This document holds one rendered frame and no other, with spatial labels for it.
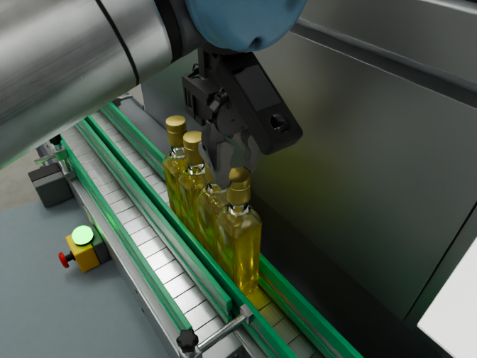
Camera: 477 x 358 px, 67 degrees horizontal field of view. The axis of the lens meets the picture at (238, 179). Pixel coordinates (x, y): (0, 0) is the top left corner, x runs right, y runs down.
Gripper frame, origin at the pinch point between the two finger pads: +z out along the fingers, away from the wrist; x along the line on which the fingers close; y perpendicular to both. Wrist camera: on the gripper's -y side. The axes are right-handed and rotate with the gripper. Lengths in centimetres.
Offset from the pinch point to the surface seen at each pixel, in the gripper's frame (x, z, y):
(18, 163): 30, 116, 201
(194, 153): 1.1, 1.2, 10.2
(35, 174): 23, 32, 64
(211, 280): 6.2, 18.9, -0.8
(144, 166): -1, 27, 44
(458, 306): -12.7, 7.2, -28.3
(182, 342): 15.8, 14.4, -9.0
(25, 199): 34, 116, 163
